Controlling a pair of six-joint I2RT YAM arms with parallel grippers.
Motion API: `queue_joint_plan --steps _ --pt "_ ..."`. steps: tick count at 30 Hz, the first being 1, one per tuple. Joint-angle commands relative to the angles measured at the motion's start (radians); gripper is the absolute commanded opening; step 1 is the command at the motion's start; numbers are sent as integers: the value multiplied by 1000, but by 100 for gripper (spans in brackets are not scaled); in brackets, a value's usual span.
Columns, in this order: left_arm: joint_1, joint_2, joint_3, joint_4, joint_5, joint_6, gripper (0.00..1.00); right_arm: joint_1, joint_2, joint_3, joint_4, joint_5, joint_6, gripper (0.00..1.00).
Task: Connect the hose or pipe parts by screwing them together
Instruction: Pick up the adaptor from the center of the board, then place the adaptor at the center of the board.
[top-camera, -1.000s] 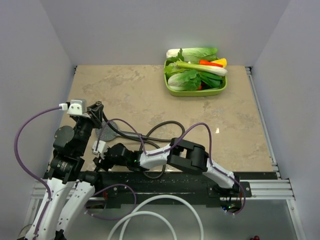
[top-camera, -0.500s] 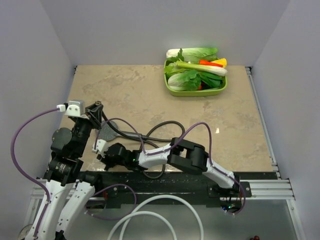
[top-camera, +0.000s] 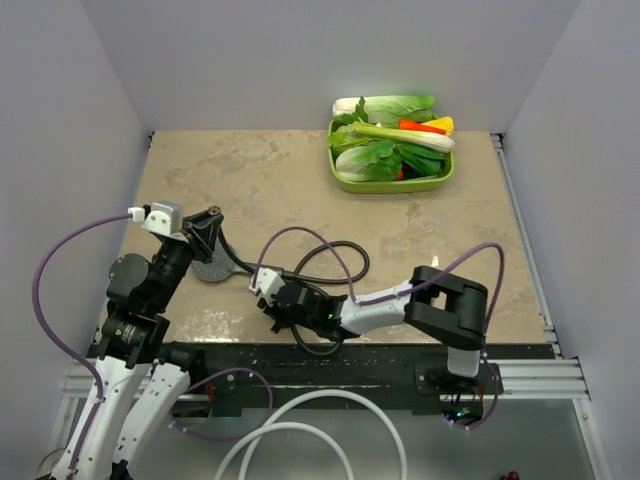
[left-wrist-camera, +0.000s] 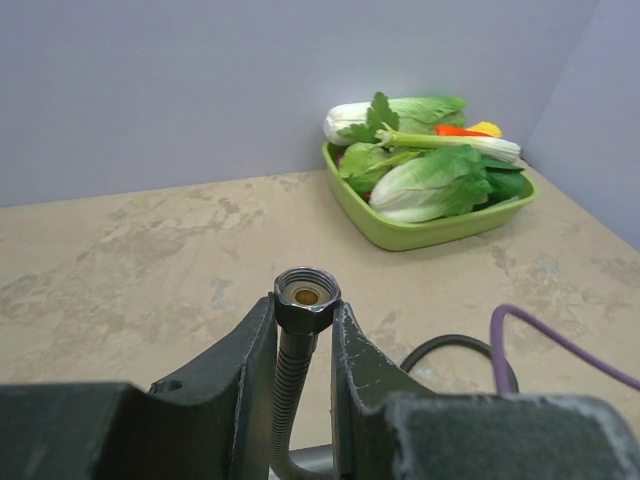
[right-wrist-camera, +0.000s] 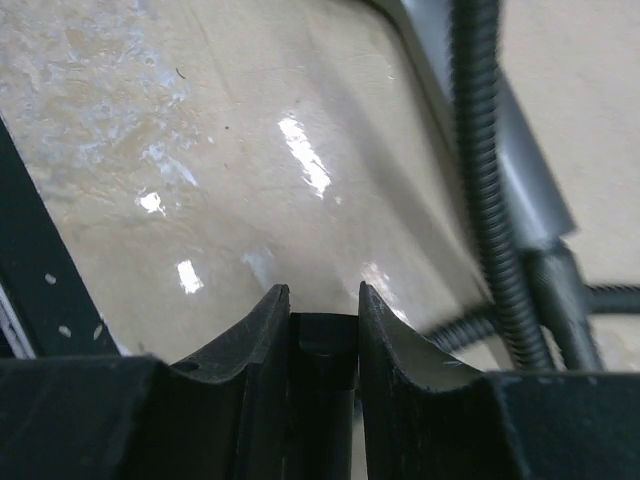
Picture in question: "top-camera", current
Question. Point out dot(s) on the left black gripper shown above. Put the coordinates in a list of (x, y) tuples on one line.
[(195, 242)]

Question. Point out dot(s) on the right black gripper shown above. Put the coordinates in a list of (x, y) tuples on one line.
[(272, 310)]

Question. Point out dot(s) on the black T-shaped fitting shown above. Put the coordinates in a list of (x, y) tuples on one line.
[(280, 324)]

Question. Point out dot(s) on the grey shower head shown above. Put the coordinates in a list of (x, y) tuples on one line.
[(224, 264)]

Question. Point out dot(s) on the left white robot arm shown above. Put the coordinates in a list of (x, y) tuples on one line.
[(136, 377)]

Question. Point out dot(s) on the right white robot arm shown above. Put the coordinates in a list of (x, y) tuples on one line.
[(446, 307)]

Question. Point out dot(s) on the napa cabbage in front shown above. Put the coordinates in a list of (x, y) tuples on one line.
[(378, 161)]

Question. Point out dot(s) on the napa cabbage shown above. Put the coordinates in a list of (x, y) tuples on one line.
[(387, 110), (378, 161)]

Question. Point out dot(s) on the green vegetable tray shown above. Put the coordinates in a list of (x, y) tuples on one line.
[(341, 137)]

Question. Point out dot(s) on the dark green leafy vegetable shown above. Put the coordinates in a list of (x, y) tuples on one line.
[(424, 161)]

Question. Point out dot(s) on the napa cabbage at back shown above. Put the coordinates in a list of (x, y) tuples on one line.
[(387, 110)]

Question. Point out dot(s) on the orange carrot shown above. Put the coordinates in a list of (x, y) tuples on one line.
[(406, 124)]

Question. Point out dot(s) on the green celery stalk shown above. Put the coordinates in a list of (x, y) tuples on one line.
[(437, 142)]

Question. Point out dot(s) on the yellow pepper piece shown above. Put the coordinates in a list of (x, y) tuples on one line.
[(442, 125)]

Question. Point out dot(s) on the tin can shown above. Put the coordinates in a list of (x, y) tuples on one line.
[(47, 465)]

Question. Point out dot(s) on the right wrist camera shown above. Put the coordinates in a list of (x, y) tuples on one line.
[(266, 282)]

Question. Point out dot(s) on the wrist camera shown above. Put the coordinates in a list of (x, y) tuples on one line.
[(266, 282), (163, 219)]

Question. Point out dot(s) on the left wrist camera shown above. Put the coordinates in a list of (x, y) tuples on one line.
[(163, 219)]

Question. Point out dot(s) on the black mounting base plate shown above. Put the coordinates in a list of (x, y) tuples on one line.
[(391, 375)]

